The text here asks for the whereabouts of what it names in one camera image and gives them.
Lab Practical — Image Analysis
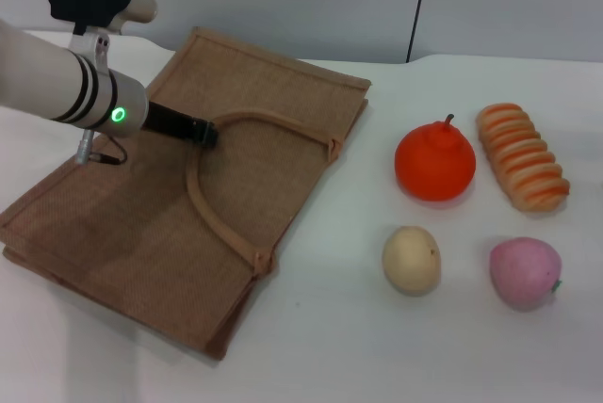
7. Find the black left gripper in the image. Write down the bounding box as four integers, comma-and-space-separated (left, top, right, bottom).
140, 101, 219, 148

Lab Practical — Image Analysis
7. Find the brown woven jute handbag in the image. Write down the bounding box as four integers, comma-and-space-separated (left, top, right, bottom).
0, 25, 372, 364

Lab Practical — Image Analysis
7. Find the pink peach toy fruit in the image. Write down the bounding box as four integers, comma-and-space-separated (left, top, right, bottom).
488, 236, 563, 313

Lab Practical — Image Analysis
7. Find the orange pomegranate toy fruit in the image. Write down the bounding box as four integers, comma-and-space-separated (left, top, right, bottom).
394, 113, 477, 202

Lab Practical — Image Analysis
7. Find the beige pear toy fruit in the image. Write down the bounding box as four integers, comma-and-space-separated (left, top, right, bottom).
382, 225, 443, 297

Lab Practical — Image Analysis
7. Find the orange striped bread loaf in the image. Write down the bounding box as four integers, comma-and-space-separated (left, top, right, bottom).
476, 102, 571, 213

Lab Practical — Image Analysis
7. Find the dark cable with metal plug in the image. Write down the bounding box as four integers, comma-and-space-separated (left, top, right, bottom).
73, 127, 129, 167

